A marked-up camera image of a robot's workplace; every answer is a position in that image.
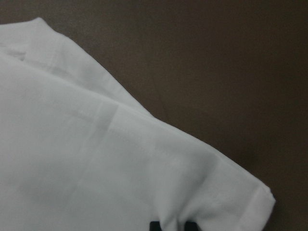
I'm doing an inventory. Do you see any white long-sleeve printed shirt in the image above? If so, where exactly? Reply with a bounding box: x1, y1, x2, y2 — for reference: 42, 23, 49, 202
0, 18, 275, 231

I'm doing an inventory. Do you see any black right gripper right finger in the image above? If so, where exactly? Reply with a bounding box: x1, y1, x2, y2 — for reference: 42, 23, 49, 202
184, 214, 199, 231

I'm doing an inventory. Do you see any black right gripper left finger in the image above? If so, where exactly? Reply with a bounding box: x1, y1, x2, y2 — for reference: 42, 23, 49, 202
149, 215, 162, 231

